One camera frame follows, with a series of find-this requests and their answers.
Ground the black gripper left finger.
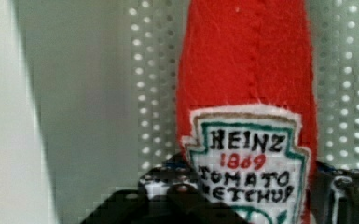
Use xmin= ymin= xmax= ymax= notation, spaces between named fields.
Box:
xmin=81 ymin=154 xmax=249 ymax=224

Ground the red plush ketchup bottle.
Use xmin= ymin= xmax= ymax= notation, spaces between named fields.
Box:
xmin=176 ymin=0 xmax=317 ymax=224

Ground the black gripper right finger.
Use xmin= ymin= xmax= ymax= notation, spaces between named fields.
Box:
xmin=311 ymin=161 xmax=359 ymax=224

